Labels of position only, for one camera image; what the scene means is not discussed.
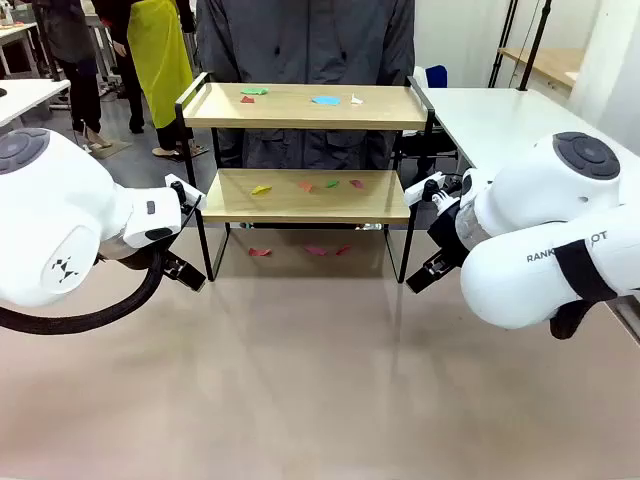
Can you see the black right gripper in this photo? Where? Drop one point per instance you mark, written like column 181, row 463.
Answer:
column 447, row 230

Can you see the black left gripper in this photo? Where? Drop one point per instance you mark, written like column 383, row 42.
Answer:
column 145, row 257

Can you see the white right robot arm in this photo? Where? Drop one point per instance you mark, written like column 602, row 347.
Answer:
column 525, row 280

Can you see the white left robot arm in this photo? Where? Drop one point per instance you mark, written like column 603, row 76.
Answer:
column 60, row 200

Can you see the bystander bare hand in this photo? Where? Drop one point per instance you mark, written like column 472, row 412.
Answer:
column 120, row 48

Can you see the wide red paper scrap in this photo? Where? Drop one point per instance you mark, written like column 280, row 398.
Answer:
column 260, row 252

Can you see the narrow red paper scrap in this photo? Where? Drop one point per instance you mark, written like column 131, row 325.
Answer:
column 343, row 250

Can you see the yellow paper scrap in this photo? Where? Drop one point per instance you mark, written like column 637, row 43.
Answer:
column 261, row 190

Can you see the magenta paper scrap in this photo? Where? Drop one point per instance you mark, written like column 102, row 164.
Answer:
column 356, row 183

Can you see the pink paper scrap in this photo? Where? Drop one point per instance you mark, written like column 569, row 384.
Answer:
column 316, row 250

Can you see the black office chair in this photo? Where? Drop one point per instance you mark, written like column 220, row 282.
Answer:
column 425, row 150

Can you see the beige floor mat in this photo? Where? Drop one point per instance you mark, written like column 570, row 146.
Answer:
column 120, row 147

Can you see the orange paper scrap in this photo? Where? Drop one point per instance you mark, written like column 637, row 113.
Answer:
column 306, row 186

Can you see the large white side table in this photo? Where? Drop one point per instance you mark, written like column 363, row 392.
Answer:
column 490, row 120

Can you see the dark red paper scrap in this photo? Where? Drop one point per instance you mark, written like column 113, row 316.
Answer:
column 248, row 100

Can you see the white paper scrap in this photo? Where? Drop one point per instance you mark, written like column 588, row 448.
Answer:
column 355, row 100

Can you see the bystander in black clothes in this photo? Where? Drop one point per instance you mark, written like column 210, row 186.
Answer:
column 132, row 90

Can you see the white crumpled cloth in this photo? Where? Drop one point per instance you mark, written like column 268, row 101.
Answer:
column 419, row 77

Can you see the large green paper scrap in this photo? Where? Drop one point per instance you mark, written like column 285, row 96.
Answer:
column 255, row 91

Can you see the blue chair back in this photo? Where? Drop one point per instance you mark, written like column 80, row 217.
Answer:
column 436, row 76

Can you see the blue paper scrap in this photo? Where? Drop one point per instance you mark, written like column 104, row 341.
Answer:
column 326, row 100

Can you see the yellow apron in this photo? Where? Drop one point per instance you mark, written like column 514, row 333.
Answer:
column 160, row 60

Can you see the small white side table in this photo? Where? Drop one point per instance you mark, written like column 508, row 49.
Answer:
column 30, row 95

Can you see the black tripod stand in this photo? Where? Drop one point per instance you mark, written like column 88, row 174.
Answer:
column 504, row 45

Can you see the light wooden background table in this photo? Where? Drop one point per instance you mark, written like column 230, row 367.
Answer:
column 550, row 62

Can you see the black stand pole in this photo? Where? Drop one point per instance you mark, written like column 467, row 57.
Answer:
column 535, row 45

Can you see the person in grey jacket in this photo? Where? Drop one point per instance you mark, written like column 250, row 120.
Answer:
column 310, row 45

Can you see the white background desk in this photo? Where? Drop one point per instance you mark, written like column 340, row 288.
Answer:
column 15, row 32

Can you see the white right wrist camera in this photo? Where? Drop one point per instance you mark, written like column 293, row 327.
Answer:
column 417, row 192

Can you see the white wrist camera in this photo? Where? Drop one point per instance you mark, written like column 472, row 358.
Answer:
column 192, row 192
column 417, row 192

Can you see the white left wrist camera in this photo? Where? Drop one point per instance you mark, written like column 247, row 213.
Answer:
column 192, row 192

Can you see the two-tier wooden black-frame shelf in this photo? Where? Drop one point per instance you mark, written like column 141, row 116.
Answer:
column 300, row 117

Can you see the grey aluminium rail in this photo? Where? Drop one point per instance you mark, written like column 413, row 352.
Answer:
column 631, row 320

